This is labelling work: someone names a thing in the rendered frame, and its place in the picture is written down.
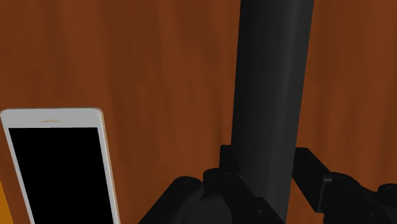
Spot orange flat object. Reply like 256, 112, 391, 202
0, 180, 15, 224

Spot dark grey long bar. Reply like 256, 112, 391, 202
230, 0, 316, 223

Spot white smartphone with black screen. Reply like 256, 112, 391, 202
0, 107, 122, 224

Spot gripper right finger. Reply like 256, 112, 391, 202
292, 146, 397, 224

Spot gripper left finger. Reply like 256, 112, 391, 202
137, 144, 285, 224

